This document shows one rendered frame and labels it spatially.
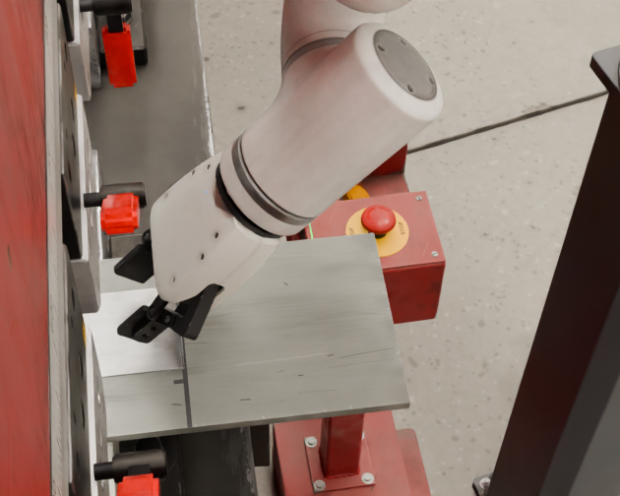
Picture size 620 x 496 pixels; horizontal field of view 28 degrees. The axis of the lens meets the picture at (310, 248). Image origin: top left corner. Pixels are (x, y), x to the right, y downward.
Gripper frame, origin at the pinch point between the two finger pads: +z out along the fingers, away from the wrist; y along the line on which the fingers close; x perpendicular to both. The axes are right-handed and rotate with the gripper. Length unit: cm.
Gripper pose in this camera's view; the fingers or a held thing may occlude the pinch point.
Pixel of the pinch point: (142, 295)
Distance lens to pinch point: 103.3
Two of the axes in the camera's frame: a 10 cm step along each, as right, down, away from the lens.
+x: 7.5, 3.1, 5.9
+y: 1.4, 8.0, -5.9
